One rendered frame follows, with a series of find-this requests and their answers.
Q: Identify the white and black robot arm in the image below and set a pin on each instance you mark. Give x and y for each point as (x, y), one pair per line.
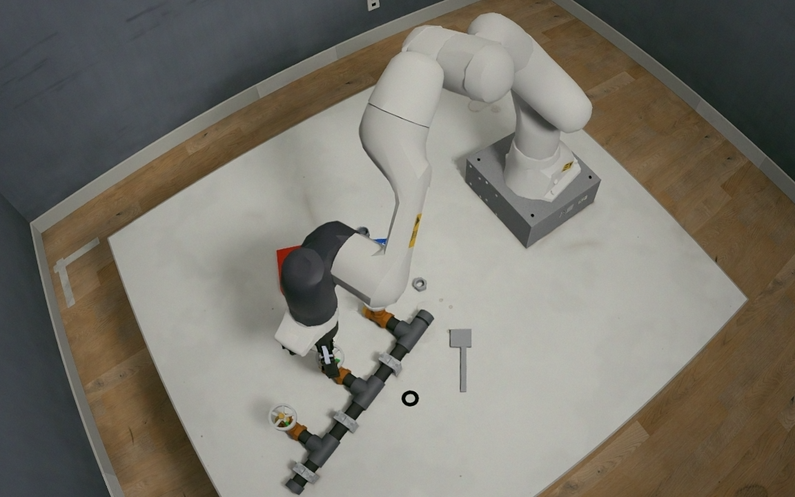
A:
(477, 65)

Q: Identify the red rectangular block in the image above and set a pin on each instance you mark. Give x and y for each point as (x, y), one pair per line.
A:
(281, 254)

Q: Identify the black rubber ring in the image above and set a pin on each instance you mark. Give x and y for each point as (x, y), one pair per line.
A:
(408, 403)

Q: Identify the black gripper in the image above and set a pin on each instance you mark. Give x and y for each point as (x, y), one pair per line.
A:
(327, 360)

